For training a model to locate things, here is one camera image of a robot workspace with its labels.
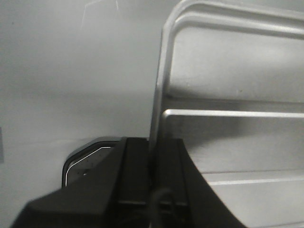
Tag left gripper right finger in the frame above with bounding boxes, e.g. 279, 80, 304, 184
152, 139, 244, 228

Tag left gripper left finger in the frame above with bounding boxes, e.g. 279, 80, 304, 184
12, 138, 150, 228

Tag small ribbed silver tray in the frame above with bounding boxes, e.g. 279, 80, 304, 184
150, 0, 304, 228

